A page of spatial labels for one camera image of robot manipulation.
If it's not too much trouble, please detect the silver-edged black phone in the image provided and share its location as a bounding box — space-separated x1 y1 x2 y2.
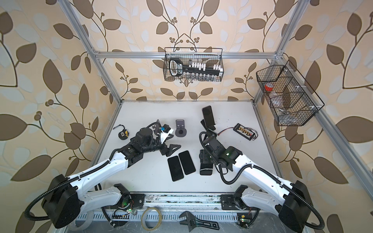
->
179 151 196 175

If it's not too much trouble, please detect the dark phone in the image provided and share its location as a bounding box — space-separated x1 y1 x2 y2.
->
168 156 184 182

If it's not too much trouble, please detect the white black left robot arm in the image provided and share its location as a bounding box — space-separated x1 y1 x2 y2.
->
24 122 181 229

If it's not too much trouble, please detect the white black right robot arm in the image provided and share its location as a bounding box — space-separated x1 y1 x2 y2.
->
199 130 325 233

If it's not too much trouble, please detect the purple round middle phone stand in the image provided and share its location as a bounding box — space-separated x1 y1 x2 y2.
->
175 119 187 137

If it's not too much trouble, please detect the yellow black tape measure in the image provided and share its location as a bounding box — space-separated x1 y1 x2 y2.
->
113 124 129 140

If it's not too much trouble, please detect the black adjustable wrench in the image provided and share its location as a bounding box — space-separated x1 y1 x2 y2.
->
179 211 220 232

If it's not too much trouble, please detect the brown tape roll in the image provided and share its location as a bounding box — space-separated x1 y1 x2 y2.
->
140 207 163 232

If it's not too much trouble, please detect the black socket set holder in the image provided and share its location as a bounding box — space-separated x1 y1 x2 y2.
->
168 58 224 79

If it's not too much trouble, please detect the red capped item in basket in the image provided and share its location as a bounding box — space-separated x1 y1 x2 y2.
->
264 83 274 93

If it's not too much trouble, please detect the black circuit board with wires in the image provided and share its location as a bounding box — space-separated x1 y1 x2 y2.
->
218 123 258 141

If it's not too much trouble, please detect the black wire basket back wall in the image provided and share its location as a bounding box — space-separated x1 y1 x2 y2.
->
163 47 224 82

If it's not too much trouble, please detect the black wire basket wall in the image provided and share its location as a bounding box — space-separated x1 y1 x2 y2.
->
163 47 224 82
256 61 324 126

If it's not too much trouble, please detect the black wire basket right wall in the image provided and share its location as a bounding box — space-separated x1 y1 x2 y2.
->
256 61 324 126

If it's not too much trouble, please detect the aluminium frame post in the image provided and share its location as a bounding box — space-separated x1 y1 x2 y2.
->
57 0 122 105

